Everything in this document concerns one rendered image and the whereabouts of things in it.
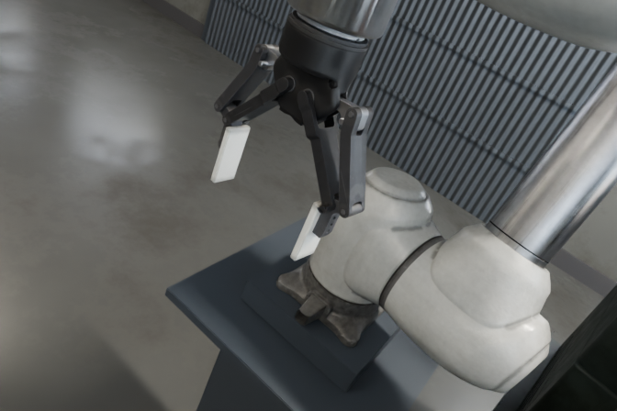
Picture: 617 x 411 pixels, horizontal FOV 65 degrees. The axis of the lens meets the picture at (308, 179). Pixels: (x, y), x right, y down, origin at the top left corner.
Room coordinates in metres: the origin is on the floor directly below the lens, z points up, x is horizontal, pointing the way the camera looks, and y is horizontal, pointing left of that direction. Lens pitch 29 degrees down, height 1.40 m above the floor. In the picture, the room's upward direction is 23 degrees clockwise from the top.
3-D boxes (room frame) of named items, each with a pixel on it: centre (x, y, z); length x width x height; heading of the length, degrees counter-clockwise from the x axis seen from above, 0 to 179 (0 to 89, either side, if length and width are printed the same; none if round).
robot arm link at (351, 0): (0.43, 0.03, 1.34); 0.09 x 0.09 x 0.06
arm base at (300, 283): (0.71, -0.13, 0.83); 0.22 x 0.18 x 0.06; 154
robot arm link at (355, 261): (0.72, -0.14, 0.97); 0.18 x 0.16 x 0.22; 54
